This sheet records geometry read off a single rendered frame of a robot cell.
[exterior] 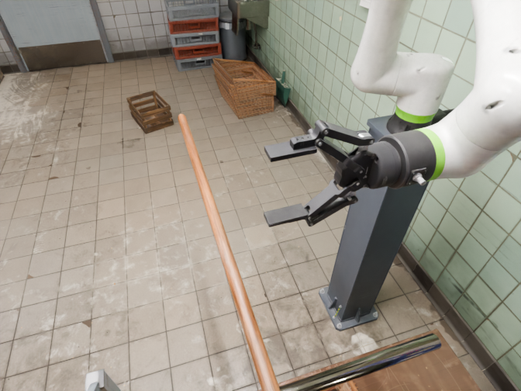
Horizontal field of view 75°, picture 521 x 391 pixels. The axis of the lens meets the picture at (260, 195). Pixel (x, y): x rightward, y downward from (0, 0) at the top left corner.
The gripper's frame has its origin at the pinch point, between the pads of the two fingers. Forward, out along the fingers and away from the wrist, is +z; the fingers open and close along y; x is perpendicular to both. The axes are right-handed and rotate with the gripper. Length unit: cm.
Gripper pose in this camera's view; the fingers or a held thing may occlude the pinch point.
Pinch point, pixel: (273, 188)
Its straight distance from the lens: 52.4
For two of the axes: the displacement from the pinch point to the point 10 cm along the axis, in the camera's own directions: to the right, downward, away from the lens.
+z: -9.5, 2.1, -2.3
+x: -3.1, -6.5, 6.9
